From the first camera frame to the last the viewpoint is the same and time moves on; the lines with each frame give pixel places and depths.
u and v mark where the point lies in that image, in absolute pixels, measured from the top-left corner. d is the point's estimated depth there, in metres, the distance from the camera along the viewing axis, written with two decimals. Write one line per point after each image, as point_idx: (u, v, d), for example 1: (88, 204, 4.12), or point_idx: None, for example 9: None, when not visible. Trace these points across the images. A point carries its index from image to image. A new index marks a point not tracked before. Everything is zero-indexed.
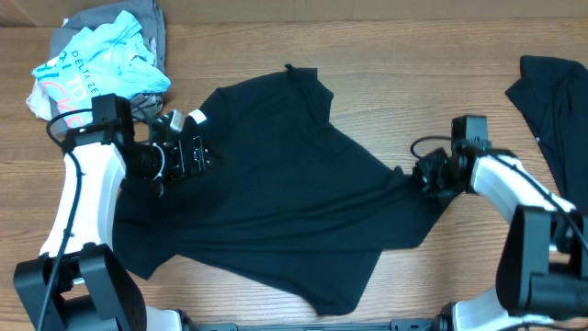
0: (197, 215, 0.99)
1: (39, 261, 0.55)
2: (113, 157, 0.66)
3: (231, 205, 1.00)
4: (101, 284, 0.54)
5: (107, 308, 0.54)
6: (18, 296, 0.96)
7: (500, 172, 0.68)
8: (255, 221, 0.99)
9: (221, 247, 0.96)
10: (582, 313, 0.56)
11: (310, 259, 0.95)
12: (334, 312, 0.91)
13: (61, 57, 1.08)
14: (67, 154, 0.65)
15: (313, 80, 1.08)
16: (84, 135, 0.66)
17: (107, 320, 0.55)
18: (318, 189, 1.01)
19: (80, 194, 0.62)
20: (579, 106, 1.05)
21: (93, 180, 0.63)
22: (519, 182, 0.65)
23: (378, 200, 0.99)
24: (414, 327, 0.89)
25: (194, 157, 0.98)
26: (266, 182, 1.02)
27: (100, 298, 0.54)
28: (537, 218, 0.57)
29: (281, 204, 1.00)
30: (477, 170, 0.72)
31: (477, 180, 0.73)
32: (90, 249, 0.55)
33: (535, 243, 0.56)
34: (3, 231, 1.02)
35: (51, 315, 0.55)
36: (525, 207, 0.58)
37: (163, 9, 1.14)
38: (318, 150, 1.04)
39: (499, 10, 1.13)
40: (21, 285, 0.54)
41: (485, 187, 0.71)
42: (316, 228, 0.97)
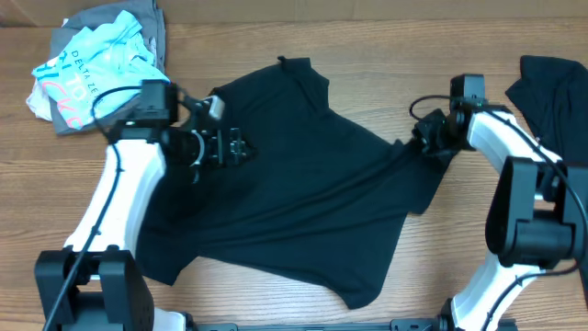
0: (212, 211, 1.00)
1: (63, 254, 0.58)
2: (155, 159, 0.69)
3: (245, 200, 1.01)
4: (115, 289, 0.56)
5: (118, 312, 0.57)
6: (19, 296, 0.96)
7: (493, 125, 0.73)
8: (272, 212, 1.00)
9: (236, 242, 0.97)
10: (563, 256, 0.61)
11: (331, 250, 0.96)
12: (361, 300, 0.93)
13: (61, 57, 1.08)
14: (110, 146, 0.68)
15: (306, 70, 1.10)
16: (130, 129, 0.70)
17: (114, 324, 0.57)
18: (332, 178, 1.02)
19: (116, 191, 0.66)
20: (578, 107, 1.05)
21: (130, 178, 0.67)
22: (512, 136, 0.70)
23: (384, 170, 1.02)
24: (414, 327, 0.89)
25: (231, 150, 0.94)
26: (279, 175, 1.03)
27: (113, 302, 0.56)
28: (525, 169, 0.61)
29: (296, 195, 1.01)
30: (472, 125, 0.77)
31: (472, 136, 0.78)
32: (114, 253, 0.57)
33: (523, 193, 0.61)
34: (4, 231, 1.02)
35: (63, 309, 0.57)
36: (514, 159, 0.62)
37: (163, 9, 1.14)
38: (325, 138, 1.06)
39: (499, 10, 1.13)
40: (42, 275, 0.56)
41: (480, 142, 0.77)
42: (333, 218, 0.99)
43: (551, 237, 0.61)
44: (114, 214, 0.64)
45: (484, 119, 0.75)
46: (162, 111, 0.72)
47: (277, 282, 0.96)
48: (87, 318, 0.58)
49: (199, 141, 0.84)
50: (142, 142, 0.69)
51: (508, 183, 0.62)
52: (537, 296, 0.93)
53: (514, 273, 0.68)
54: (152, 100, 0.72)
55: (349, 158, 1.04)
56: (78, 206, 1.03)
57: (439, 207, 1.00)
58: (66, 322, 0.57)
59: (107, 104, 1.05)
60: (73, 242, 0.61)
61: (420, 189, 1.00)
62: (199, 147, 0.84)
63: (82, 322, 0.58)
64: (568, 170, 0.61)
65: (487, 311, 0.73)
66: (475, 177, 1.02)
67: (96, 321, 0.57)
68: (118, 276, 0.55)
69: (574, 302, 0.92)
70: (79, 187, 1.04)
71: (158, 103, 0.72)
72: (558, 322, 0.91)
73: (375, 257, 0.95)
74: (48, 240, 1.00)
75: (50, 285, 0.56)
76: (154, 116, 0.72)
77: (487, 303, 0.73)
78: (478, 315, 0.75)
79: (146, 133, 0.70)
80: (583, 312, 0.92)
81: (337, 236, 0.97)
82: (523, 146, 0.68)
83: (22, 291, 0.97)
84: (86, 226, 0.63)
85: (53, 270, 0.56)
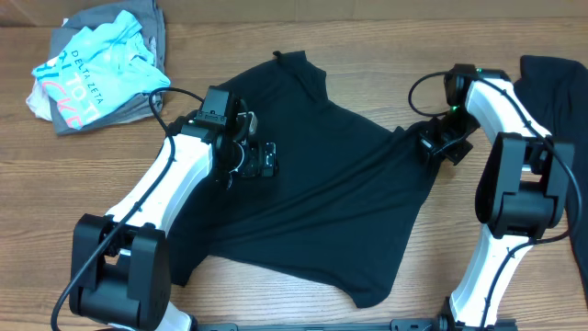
0: (219, 210, 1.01)
1: (105, 221, 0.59)
2: (205, 156, 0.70)
3: (252, 199, 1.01)
4: (141, 265, 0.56)
5: (137, 290, 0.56)
6: (19, 296, 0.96)
7: (491, 95, 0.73)
8: (277, 211, 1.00)
9: (242, 240, 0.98)
10: (548, 223, 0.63)
11: (340, 249, 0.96)
12: (369, 300, 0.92)
13: (61, 57, 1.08)
14: (168, 137, 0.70)
15: (303, 63, 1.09)
16: (191, 126, 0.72)
17: (131, 300, 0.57)
18: (337, 176, 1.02)
19: (165, 175, 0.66)
20: (579, 107, 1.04)
21: (179, 169, 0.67)
22: (506, 107, 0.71)
23: (388, 158, 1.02)
24: (414, 327, 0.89)
25: (266, 162, 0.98)
26: (285, 173, 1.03)
27: (137, 276, 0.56)
28: (514, 145, 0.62)
29: (301, 192, 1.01)
30: (470, 91, 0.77)
31: (469, 102, 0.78)
32: (151, 229, 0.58)
33: (510, 167, 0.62)
34: (3, 231, 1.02)
35: (91, 272, 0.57)
36: (504, 135, 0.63)
37: (163, 9, 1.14)
38: (329, 133, 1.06)
39: (499, 8, 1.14)
40: (81, 235, 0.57)
41: (477, 109, 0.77)
42: (341, 216, 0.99)
43: (535, 201, 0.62)
44: (157, 196, 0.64)
45: (482, 87, 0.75)
46: (220, 118, 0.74)
47: (277, 282, 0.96)
48: (106, 290, 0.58)
49: (240, 150, 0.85)
50: (198, 139, 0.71)
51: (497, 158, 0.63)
52: (536, 296, 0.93)
53: (505, 245, 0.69)
54: (215, 107, 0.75)
55: (350, 154, 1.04)
56: (78, 207, 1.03)
57: (439, 207, 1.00)
58: (88, 286, 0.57)
59: (107, 105, 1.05)
60: (116, 211, 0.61)
61: (415, 187, 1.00)
62: (239, 156, 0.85)
63: (101, 291, 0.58)
64: (556, 143, 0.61)
65: (485, 296, 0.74)
66: (476, 177, 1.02)
67: (114, 294, 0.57)
68: (150, 253, 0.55)
69: (574, 302, 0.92)
70: (79, 187, 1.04)
71: (220, 110, 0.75)
72: (559, 322, 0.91)
73: (382, 256, 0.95)
74: (47, 240, 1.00)
75: (84, 246, 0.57)
76: (213, 120, 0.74)
77: (483, 289, 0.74)
78: (476, 306, 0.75)
79: (203, 132, 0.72)
80: (584, 312, 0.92)
81: (340, 234, 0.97)
82: (514, 120, 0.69)
83: (22, 291, 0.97)
84: (130, 201, 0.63)
85: (92, 233, 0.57)
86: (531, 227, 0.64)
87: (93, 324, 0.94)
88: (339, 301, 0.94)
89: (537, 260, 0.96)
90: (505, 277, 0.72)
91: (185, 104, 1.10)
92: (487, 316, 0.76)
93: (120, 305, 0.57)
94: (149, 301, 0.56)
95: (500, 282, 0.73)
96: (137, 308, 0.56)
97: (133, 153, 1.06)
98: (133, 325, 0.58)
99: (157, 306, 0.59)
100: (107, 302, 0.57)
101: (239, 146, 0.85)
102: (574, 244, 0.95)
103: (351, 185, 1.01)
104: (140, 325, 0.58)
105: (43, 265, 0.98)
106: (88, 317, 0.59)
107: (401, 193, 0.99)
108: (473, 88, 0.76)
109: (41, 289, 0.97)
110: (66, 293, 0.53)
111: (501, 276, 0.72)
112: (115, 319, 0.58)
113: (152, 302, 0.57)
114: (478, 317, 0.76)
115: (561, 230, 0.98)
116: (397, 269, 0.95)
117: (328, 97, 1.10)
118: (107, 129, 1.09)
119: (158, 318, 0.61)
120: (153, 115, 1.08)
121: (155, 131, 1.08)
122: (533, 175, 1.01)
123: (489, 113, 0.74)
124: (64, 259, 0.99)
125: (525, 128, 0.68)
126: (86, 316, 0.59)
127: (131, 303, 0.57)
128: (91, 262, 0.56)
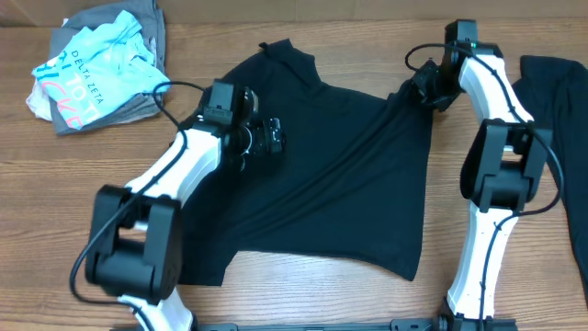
0: (217, 208, 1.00)
1: (125, 190, 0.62)
2: (214, 149, 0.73)
3: (251, 196, 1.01)
4: (160, 229, 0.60)
5: (152, 254, 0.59)
6: (19, 296, 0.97)
7: (482, 74, 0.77)
8: (277, 208, 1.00)
9: (242, 238, 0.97)
10: (526, 199, 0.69)
11: (342, 243, 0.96)
12: (375, 282, 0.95)
13: (61, 57, 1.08)
14: (180, 131, 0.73)
15: (288, 51, 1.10)
16: (201, 124, 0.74)
17: (145, 266, 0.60)
18: (338, 171, 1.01)
19: (177, 162, 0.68)
20: (579, 107, 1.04)
21: (190, 157, 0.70)
22: (495, 87, 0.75)
23: (385, 135, 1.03)
24: (414, 327, 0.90)
25: (274, 138, 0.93)
26: (285, 169, 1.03)
27: (154, 240, 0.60)
28: (497, 132, 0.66)
29: (300, 186, 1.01)
30: (464, 68, 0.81)
31: (463, 80, 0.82)
32: (166, 199, 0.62)
33: (491, 153, 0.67)
34: (3, 231, 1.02)
35: (108, 237, 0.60)
36: (488, 121, 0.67)
37: (163, 9, 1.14)
38: (328, 128, 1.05)
39: (498, 9, 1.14)
40: (100, 203, 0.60)
41: (469, 87, 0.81)
42: (342, 211, 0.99)
43: (512, 177, 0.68)
44: (170, 179, 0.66)
45: (475, 64, 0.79)
46: (227, 112, 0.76)
47: (277, 282, 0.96)
48: (119, 257, 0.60)
49: (246, 134, 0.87)
50: (208, 133, 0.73)
51: (480, 142, 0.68)
52: (536, 296, 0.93)
53: (491, 221, 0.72)
54: (221, 100, 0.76)
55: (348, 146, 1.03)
56: (78, 207, 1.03)
57: (439, 208, 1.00)
58: (104, 252, 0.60)
59: (107, 105, 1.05)
60: (134, 184, 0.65)
61: (416, 176, 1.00)
62: (248, 139, 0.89)
63: (115, 258, 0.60)
64: (537, 130, 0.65)
65: (480, 280, 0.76)
66: None
67: (128, 262, 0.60)
68: (167, 219, 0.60)
69: (574, 302, 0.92)
70: (79, 188, 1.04)
71: (226, 104, 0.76)
72: (559, 322, 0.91)
73: (383, 249, 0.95)
74: (48, 240, 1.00)
75: (104, 214, 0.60)
76: (220, 117, 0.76)
77: (477, 270, 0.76)
78: (471, 294, 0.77)
79: (212, 129, 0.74)
80: (584, 312, 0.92)
81: (341, 231, 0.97)
82: (501, 103, 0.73)
83: (22, 291, 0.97)
84: (146, 177, 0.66)
85: (112, 199, 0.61)
86: (512, 199, 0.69)
87: (93, 324, 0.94)
88: (339, 301, 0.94)
89: (537, 260, 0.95)
90: (497, 255, 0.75)
91: (185, 104, 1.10)
92: (484, 307, 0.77)
93: (134, 271, 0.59)
94: (163, 268, 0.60)
95: (492, 262, 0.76)
96: (151, 275, 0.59)
97: (133, 154, 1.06)
98: (145, 293, 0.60)
99: (168, 277, 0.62)
100: (121, 269, 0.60)
101: (246, 131, 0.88)
102: (574, 244, 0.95)
103: (351, 178, 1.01)
104: (152, 294, 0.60)
105: (43, 265, 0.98)
106: (102, 288, 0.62)
107: (401, 173, 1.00)
108: (467, 67, 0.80)
109: (42, 289, 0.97)
110: (83, 256, 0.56)
111: (492, 254, 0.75)
112: (128, 287, 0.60)
113: (165, 268, 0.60)
114: (476, 310, 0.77)
115: (561, 229, 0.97)
116: (401, 263, 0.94)
117: (320, 80, 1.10)
118: (107, 129, 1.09)
119: (168, 291, 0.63)
120: (153, 115, 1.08)
121: (156, 131, 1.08)
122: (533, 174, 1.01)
123: (478, 92, 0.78)
124: (64, 259, 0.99)
125: (509, 111, 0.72)
126: (100, 286, 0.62)
127: (145, 269, 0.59)
128: (108, 228, 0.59)
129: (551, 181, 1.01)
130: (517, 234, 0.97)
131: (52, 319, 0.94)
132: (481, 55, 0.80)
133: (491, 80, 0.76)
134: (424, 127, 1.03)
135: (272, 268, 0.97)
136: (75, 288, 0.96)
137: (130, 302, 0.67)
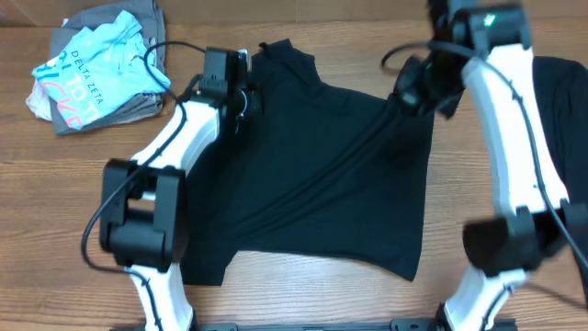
0: (217, 206, 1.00)
1: (131, 164, 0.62)
2: (212, 119, 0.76)
3: (250, 195, 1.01)
4: (166, 197, 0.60)
5: (162, 221, 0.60)
6: (19, 296, 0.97)
7: (502, 99, 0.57)
8: (277, 206, 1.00)
9: (241, 237, 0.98)
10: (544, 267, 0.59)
11: (341, 242, 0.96)
12: (376, 283, 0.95)
13: (61, 58, 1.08)
14: (177, 105, 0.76)
15: (288, 51, 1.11)
16: (199, 97, 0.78)
17: (156, 233, 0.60)
18: (338, 169, 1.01)
19: (179, 131, 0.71)
20: (578, 107, 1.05)
21: (191, 127, 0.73)
22: (518, 121, 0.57)
23: (386, 134, 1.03)
24: (414, 326, 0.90)
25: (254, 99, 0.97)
26: (285, 168, 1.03)
27: (164, 208, 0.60)
28: (524, 237, 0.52)
29: (300, 184, 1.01)
30: (472, 72, 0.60)
31: (468, 81, 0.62)
32: (171, 169, 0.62)
33: (512, 251, 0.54)
34: (3, 231, 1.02)
35: (117, 207, 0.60)
36: (514, 222, 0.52)
37: (163, 10, 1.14)
38: (327, 126, 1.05)
39: None
40: (108, 175, 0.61)
41: (476, 94, 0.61)
42: (341, 210, 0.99)
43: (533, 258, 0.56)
44: (175, 147, 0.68)
45: (491, 78, 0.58)
46: (222, 82, 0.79)
47: (277, 282, 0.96)
48: (131, 226, 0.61)
49: (243, 97, 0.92)
50: (205, 106, 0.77)
51: (499, 235, 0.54)
52: (536, 296, 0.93)
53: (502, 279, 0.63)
54: (215, 70, 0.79)
55: (347, 144, 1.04)
56: (78, 207, 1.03)
57: (439, 207, 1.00)
58: (115, 222, 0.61)
59: (107, 104, 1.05)
60: (139, 157, 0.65)
61: (415, 176, 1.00)
62: (242, 103, 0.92)
63: (128, 226, 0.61)
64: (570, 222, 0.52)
65: (482, 314, 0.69)
66: (475, 177, 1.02)
67: (139, 230, 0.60)
68: (174, 188, 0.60)
69: (574, 302, 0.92)
70: (79, 188, 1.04)
71: (220, 74, 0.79)
72: (559, 322, 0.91)
73: (383, 249, 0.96)
74: (47, 240, 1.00)
75: (110, 187, 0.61)
76: (217, 87, 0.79)
77: (481, 311, 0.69)
78: (472, 322, 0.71)
79: (209, 101, 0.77)
80: (584, 312, 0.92)
81: (341, 230, 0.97)
82: (523, 159, 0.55)
83: (22, 291, 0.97)
84: (152, 147, 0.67)
85: (118, 173, 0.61)
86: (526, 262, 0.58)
87: (93, 324, 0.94)
88: (339, 301, 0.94)
89: None
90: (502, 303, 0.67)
91: None
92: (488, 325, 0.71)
93: (146, 238, 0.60)
94: (174, 233, 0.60)
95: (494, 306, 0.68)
96: (161, 241, 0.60)
97: (133, 154, 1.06)
98: (158, 259, 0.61)
99: (177, 244, 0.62)
100: (133, 235, 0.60)
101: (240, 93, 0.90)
102: None
103: (351, 177, 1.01)
104: (164, 259, 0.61)
105: (42, 265, 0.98)
106: (114, 254, 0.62)
107: (401, 172, 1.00)
108: (478, 70, 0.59)
109: (42, 288, 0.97)
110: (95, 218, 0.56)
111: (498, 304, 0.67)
112: (141, 254, 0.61)
113: (175, 235, 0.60)
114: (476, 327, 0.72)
115: None
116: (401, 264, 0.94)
117: (320, 80, 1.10)
118: (107, 129, 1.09)
119: (179, 255, 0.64)
120: (153, 115, 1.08)
121: (156, 131, 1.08)
122: None
123: (491, 118, 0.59)
124: (64, 259, 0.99)
125: (536, 188, 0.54)
126: (111, 253, 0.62)
127: (155, 236, 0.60)
128: (117, 197, 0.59)
129: None
130: None
131: (51, 319, 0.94)
132: (496, 60, 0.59)
133: (514, 109, 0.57)
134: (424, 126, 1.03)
135: (272, 268, 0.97)
136: (75, 288, 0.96)
137: (138, 272, 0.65)
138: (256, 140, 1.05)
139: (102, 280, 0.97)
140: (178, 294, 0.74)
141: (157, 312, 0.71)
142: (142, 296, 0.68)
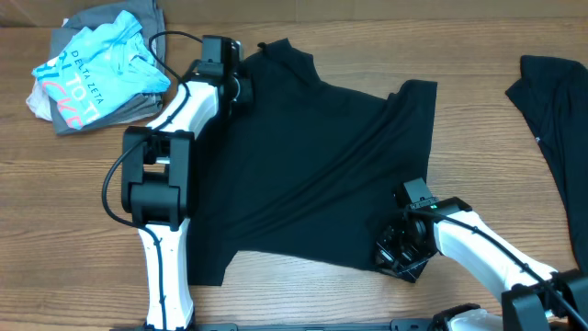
0: (216, 206, 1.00)
1: (145, 129, 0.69)
2: (212, 95, 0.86)
3: (250, 194, 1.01)
4: (181, 158, 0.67)
5: (176, 177, 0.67)
6: (19, 296, 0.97)
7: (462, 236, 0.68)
8: (277, 205, 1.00)
9: (241, 237, 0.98)
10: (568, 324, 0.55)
11: (341, 242, 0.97)
12: (376, 284, 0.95)
13: (61, 57, 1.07)
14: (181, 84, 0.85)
15: (287, 50, 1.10)
16: (198, 77, 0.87)
17: (172, 188, 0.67)
18: (338, 169, 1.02)
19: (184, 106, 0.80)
20: (579, 105, 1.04)
21: (194, 101, 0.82)
22: (485, 245, 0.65)
23: (386, 132, 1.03)
24: (414, 327, 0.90)
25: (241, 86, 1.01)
26: (284, 168, 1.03)
27: (180, 165, 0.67)
28: (526, 303, 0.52)
29: (299, 182, 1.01)
30: (439, 236, 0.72)
31: (444, 247, 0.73)
32: (182, 132, 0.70)
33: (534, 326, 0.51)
34: (3, 231, 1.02)
35: (137, 167, 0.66)
36: (509, 294, 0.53)
37: (163, 9, 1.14)
38: (327, 126, 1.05)
39: (498, 9, 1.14)
40: (126, 140, 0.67)
41: (454, 251, 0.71)
42: (341, 209, 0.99)
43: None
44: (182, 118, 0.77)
45: (447, 227, 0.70)
46: (218, 64, 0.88)
47: (277, 282, 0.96)
48: (150, 186, 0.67)
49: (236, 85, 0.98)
50: (206, 83, 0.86)
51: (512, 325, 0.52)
52: None
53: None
54: (211, 54, 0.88)
55: (347, 142, 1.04)
56: (78, 207, 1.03)
57: None
58: (135, 182, 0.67)
59: (107, 104, 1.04)
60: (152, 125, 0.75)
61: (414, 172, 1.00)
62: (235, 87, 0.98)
63: (145, 186, 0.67)
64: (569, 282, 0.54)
65: None
66: (476, 177, 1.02)
67: (156, 189, 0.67)
68: (185, 148, 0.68)
69: None
70: (79, 187, 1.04)
71: (216, 58, 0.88)
72: None
73: None
74: (47, 240, 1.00)
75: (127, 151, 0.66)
76: (213, 69, 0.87)
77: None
78: None
79: (209, 80, 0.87)
80: None
81: (341, 230, 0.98)
82: (502, 261, 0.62)
83: (22, 291, 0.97)
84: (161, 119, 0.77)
85: (136, 137, 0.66)
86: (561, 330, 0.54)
87: (93, 324, 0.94)
88: (339, 301, 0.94)
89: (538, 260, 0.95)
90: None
91: None
92: None
93: (164, 195, 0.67)
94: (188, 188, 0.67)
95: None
96: (177, 196, 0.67)
97: None
98: (175, 212, 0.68)
99: (192, 199, 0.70)
100: (152, 194, 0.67)
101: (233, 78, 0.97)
102: (574, 244, 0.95)
103: (350, 177, 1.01)
104: (181, 213, 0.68)
105: (43, 265, 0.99)
106: (134, 214, 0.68)
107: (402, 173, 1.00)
108: (438, 229, 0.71)
109: (42, 289, 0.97)
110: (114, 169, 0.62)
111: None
112: (160, 210, 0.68)
113: (188, 190, 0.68)
114: None
115: (561, 230, 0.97)
116: None
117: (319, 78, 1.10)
118: (107, 129, 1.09)
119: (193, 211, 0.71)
120: (153, 115, 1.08)
121: None
122: (531, 175, 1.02)
123: (468, 254, 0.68)
124: (64, 259, 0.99)
125: (522, 271, 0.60)
126: (131, 212, 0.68)
127: (172, 192, 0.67)
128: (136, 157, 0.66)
129: (551, 180, 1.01)
130: (517, 233, 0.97)
131: (51, 319, 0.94)
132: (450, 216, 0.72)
133: (476, 237, 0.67)
134: (426, 122, 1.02)
135: (273, 268, 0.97)
136: (75, 288, 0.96)
137: (152, 231, 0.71)
138: (255, 138, 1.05)
139: (103, 279, 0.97)
140: (186, 268, 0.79)
141: (163, 290, 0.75)
142: (151, 258, 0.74)
